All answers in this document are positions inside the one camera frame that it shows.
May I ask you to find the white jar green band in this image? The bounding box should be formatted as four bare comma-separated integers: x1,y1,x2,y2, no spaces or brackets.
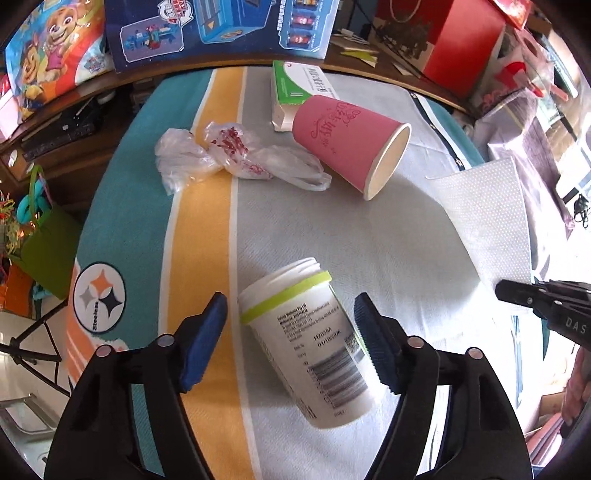
238,257,378,429

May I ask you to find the green white medicine box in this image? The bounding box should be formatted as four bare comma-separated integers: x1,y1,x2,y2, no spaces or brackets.
270,60,339,133

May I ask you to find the purple cloth covered furniture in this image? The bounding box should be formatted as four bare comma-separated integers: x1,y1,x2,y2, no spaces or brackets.
473,89,575,236

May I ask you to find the paw patrol gift bag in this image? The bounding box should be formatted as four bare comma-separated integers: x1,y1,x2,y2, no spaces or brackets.
5,0,113,122

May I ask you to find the right hand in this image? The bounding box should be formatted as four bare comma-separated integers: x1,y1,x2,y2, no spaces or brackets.
561,347,590,426

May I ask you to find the red gift bag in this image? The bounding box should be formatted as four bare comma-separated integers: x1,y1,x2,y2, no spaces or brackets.
374,0,505,99

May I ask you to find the pink paper cup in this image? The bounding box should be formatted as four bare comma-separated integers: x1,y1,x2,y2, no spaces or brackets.
293,95,412,201

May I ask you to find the white paper towel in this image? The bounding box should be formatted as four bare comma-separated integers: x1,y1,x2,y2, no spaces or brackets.
430,159,532,287

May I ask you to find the clear plastic bag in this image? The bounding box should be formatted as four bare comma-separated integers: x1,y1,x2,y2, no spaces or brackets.
154,122,332,195

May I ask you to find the black cable bundle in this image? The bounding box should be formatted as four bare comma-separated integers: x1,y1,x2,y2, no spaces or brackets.
572,193,591,230

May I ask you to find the green felt bag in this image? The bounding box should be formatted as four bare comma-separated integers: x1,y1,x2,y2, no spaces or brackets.
10,165,82,300

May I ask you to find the blue toy set box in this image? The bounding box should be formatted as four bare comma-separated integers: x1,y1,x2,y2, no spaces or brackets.
104,0,339,73

